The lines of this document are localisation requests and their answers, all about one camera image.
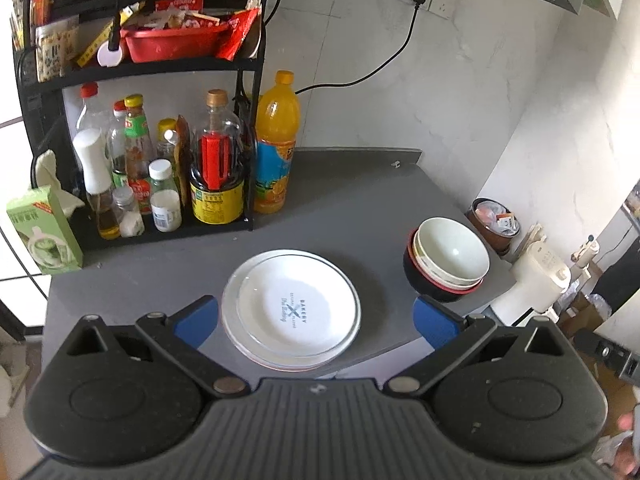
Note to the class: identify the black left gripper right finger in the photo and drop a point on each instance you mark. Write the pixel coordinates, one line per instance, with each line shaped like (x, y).
(509, 394)

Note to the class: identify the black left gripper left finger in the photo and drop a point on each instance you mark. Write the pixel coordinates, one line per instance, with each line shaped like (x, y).
(116, 395)

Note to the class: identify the cream ceramic bowl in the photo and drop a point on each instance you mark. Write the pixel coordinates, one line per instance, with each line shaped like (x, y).
(452, 250)

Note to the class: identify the large white sweet plate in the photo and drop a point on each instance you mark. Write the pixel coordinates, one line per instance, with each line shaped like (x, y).
(235, 329)

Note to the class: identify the small white bakery plate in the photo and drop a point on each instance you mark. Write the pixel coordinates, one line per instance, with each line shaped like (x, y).
(297, 309)

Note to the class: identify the black kitchen shelf rack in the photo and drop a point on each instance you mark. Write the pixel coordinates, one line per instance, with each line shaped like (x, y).
(43, 107)

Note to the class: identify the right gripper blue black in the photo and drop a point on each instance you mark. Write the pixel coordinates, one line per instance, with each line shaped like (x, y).
(623, 362)

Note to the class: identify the white rice cooker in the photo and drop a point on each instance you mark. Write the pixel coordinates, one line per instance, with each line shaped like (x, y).
(541, 277)

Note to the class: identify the brown trash bin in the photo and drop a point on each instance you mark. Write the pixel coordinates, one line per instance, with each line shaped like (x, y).
(496, 223)

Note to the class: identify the red rimmed bowl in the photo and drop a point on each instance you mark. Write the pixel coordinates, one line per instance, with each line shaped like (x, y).
(436, 281)

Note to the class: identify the green tissue box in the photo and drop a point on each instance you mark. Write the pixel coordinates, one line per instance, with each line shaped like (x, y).
(40, 222)

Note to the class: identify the small white jar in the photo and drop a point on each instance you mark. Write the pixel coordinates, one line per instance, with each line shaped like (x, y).
(165, 199)

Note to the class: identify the white cap oil sprayer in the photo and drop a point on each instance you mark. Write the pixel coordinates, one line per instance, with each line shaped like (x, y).
(89, 147)

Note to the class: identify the soy sauce bottle yellow label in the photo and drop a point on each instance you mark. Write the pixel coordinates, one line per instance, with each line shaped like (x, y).
(217, 174)

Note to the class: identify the green label sauce bottle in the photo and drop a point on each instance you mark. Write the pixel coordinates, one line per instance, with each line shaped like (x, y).
(139, 151)

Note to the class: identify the clear bottle red cap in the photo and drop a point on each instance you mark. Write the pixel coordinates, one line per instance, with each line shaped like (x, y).
(93, 114)

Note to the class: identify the orange juice bottle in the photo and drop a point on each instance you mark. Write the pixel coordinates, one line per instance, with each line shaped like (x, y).
(277, 124)

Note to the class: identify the red plastic basket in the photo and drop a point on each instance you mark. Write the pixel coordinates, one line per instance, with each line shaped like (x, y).
(146, 46)

